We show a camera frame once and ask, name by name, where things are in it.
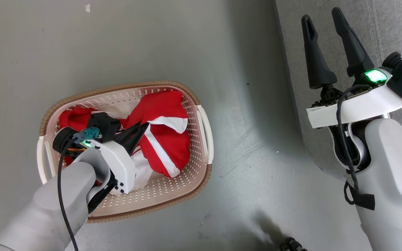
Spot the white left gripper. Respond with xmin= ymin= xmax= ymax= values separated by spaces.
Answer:
xmin=53 ymin=122 xmax=149 ymax=194

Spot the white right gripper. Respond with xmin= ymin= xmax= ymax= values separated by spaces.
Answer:
xmin=301 ymin=7 xmax=402 ymax=129

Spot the red lettered basketball jersey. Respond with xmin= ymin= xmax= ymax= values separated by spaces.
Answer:
xmin=59 ymin=106 xmax=153 ymax=191

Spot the cream perforated laundry basket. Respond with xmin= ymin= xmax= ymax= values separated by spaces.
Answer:
xmin=36 ymin=81 xmax=214 ymax=223

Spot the grey fabric sofa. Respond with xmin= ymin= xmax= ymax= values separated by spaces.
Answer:
xmin=274 ymin=0 xmax=402 ymax=180

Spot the black roller base wheel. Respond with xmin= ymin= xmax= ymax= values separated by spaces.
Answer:
xmin=280 ymin=237 xmax=308 ymax=251

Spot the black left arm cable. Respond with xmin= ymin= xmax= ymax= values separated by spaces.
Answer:
xmin=57 ymin=136 xmax=79 ymax=251

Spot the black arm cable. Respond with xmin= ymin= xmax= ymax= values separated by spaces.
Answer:
xmin=57 ymin=136 xmax=79 ymax=251
xmin=336 ymin=85 xmax=376 ymax=211

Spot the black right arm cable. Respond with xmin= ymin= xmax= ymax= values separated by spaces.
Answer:
xmin=336 ymin=85 xmax=376 ymax=211

